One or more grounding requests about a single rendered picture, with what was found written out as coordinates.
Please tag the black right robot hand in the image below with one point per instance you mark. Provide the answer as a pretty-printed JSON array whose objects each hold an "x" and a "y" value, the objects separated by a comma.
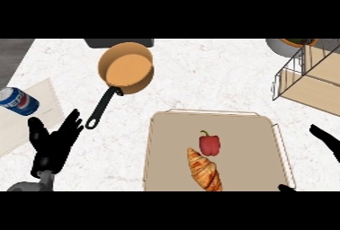
[{"x": 330, "y": 140}]

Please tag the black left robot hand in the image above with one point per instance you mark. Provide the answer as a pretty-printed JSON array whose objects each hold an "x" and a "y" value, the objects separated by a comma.
[{"x": 53, "y": 146}]

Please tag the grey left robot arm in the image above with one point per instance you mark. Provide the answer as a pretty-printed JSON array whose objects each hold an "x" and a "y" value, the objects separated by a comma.
[{"x": 39, "y": 184}]

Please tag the beige tray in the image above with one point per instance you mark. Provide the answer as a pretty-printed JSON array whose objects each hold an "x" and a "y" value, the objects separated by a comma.
[{"x": 217, "y": 149}]

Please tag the red bell pepper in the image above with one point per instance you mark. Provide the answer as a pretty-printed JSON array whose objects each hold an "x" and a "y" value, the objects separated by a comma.
[{"x": 211, "y": 145}]

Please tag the cream placemat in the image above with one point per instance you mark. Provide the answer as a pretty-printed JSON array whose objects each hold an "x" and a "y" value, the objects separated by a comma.
[{"x": 27, "y": 115}]

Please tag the blue soda can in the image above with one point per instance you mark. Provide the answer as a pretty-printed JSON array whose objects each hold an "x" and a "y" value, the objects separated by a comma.
[{"x": 19, "y": 101}]

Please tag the golden brown croissant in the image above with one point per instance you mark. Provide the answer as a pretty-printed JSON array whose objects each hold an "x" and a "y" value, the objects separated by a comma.
[{"x": 205, "y": 171}]

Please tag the grey pot with plant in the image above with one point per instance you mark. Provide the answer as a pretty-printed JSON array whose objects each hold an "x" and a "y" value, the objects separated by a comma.
[{"x": 291, "y": 46}]

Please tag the dark grey appliance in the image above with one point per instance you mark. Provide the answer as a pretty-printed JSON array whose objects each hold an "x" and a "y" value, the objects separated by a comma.
[{"x": 121, "y": 42}]

